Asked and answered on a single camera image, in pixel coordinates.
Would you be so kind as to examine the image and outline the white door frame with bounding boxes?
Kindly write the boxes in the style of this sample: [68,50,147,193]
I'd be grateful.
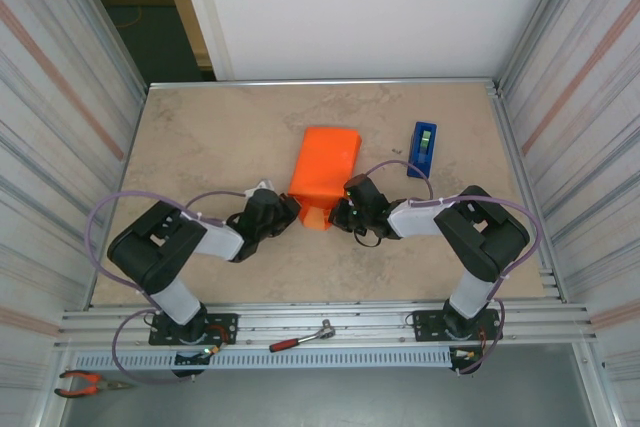
[172,0,236,82]

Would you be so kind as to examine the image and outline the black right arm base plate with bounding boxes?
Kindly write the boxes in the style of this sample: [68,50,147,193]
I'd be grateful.
[412,309,503,343]

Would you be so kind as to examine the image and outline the aluminium side frame rail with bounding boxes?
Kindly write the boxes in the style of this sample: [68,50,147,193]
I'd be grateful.
[487,77,569,304]
[83,84,151,309]

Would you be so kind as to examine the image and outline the wide aluminium frame rail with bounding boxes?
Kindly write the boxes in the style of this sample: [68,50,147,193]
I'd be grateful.
[54,296,599,351]

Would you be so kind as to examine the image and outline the thin aluminium frame rail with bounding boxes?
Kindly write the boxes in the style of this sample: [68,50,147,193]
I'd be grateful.
[148,77,501,91]

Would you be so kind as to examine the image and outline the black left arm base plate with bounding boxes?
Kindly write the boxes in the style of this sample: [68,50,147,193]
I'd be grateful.
[148,313,240,347]

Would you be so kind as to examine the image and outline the red handled ratchet wrench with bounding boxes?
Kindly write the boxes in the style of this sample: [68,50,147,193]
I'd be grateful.
[268,317,337,353]

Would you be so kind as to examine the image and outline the blue tape dispenser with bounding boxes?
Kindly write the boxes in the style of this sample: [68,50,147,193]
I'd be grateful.
[406,120,440,181]

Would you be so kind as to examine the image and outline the orange handled pliers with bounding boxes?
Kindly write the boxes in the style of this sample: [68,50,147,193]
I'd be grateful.
[53,369,137,399]

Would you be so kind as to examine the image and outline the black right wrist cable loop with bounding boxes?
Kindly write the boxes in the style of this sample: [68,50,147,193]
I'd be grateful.
[351,228,382,249]

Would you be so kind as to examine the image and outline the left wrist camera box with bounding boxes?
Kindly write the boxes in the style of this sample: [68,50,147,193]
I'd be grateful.
[243,178,277,197]

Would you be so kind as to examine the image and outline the grey slotted cable duct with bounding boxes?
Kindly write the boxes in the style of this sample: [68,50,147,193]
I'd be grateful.
[73,349,454,371]

